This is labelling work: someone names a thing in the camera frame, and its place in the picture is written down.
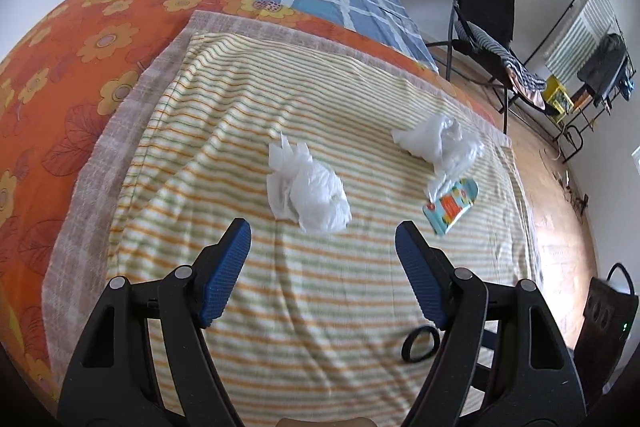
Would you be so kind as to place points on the orange floral blanket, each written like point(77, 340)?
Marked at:
point(60, 72)

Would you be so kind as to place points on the colourful patterned packet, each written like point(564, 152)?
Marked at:
point(450, 207)

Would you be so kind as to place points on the white plastic bag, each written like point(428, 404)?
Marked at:
point(312, 192)

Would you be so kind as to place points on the clear plastic bag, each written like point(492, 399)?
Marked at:
point(445, 142)

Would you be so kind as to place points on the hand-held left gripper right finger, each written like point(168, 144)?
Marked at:
point(420, 277)

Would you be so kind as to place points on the black hair band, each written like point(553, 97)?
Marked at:
point(406, 347)

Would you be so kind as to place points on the yellow striped blanket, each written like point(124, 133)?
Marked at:
point(300, 332)

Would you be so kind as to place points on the green striped towel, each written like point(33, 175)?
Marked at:
point(582, 32)

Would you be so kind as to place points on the yellow plastic crate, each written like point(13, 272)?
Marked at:
point(557, 99)

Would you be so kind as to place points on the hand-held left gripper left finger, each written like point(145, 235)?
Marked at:
point(225, 272)

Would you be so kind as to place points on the striped cloth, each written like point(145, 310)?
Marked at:
point(500, 52)

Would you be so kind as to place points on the black metal drying rack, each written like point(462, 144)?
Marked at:
point(575, 134)

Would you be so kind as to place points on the teal garment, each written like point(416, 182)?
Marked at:
point(628, 84)

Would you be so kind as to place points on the dark jacket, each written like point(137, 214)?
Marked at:
point(602, 67)

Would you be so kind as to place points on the pale plaid fringed cloth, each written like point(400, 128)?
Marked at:
point(95, 167)

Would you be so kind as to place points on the window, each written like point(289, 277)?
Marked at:
point(636, 157)

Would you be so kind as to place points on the pink cloth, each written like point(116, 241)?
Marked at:
point(537, 97)

